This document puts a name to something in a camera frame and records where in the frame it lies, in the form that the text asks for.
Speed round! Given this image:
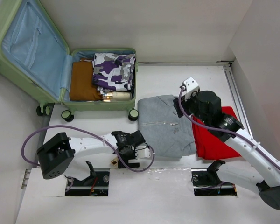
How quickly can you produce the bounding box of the red folded garment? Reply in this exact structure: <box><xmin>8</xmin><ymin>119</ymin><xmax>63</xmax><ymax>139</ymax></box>
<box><xmin>191</xmin><ymin>106</ymin><xmax>243</xmax><ymax>161</ymax></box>

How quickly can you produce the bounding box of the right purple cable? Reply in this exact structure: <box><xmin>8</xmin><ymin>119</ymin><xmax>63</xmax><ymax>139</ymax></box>
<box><xmin>178</xmin><ymin>85</ymin><xmax>280</xmax><ymax>189</ymax></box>

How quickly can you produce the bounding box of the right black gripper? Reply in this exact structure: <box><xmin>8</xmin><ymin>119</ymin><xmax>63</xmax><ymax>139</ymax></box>
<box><xmin>173</xmin><ymin>90</ymin><xmax>210</xmax><ymax>126</ymax></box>

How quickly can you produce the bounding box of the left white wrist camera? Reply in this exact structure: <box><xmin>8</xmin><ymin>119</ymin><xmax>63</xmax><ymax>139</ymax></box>
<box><xmin>137</xmin><ymin>148</ymin><xmax>154</xmax><ymax>159</ymax></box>

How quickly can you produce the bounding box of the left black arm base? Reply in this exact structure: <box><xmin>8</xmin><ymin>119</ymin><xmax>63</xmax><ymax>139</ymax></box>
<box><xmin>65</xmin><ymin>161</ymin><xmax>110</xmax><ymax>197</ymax></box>

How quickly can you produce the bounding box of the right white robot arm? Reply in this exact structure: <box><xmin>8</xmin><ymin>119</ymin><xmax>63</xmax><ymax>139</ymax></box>
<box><xmin>173</xmin><ymin>89</ymin><xmax>280</xmax><ymax>210</ymax></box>

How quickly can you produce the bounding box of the wide beige cosmetic tube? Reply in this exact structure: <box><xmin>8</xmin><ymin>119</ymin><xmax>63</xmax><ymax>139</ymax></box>
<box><xmin>111</xmin><ymin>158</ymin><xmax>118</xmax><ymax>168</ymax></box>

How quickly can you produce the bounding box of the gold cap lotion bottle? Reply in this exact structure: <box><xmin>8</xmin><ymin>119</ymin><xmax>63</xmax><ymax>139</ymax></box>
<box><xmin>112</xmin><ymin>91</ymin><xmax>132</xmax><ymax>101</ymax></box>

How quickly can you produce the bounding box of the purple cable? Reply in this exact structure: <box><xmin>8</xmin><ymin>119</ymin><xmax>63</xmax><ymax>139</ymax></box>
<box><xmin>21</xmin><ymin>125</ymin><xmax>155</xmax><ymax>196</ymax></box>
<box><xmin>178</xmin><ymin>85</ymin><xmax>280</xmax><ymax>189</ymax></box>

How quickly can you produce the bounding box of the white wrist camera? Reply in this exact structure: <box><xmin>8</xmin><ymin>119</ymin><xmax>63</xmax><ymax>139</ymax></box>
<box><xmin>181</xmin><ymin>77</ymin><xmax>200</xmax><ymax>101</ymax></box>
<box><xmin>137</xmin><ymin>148</ymin><xmax>154</xmax><ymax>159</ymax></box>

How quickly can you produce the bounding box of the clear glass perfume bottle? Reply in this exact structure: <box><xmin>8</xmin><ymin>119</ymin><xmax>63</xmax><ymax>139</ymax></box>
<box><xmin>100</xmin><ymin>91</ymin><xmax>113</xmax><ymax>102</ymax></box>

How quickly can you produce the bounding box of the brown garment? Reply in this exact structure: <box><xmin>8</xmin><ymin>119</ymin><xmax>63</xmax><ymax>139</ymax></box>
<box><xmin>70</xmin><ymin>58</ymin><xmax>102</xmax><ymax>101</ymax></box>

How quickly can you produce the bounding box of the grey polo shirt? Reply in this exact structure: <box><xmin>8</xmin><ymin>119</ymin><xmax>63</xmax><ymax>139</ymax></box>
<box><xmin>138</xmin><ymin>95</ymin><xmax>196</xmax><ymax>159</ymax></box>

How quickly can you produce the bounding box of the purple camouflage garment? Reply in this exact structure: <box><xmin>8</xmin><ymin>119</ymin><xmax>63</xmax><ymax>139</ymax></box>
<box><xmin>92</xmin><ymin>53</ymin><xmax>136</xmax><ymax>91</ymax></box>

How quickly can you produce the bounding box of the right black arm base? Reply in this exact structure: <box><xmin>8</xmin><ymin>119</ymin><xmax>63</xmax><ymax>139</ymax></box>
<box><xmin>191</xmin><ymin>160</ymin><xmax>237</xmax><ymax>196</ymax></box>

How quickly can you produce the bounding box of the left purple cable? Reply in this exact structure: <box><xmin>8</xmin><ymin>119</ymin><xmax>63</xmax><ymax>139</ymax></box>
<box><xmin>21</xmin><ymin>125</ymin><xmax>155</xmax><ymax>196</ymax></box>

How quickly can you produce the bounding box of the green suitcase blue lining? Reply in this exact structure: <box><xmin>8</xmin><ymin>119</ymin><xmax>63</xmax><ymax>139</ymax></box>
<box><xmin>0</xmin><ymin>0</ymin><xmax>137</xmax><ymax>122</ymax></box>

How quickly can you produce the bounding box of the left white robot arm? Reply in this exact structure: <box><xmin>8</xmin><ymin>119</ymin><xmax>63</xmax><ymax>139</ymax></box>
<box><xmin>37</xmin><ymin>131</ymin><xmax>152</xmax><ymax>185</ymax></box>

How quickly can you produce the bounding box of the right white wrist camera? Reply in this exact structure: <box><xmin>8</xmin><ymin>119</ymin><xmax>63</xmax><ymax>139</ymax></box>
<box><xmin>181</xmin><ymin>77</ymin><xmax>200</xmax><ymax>101</ymax></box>

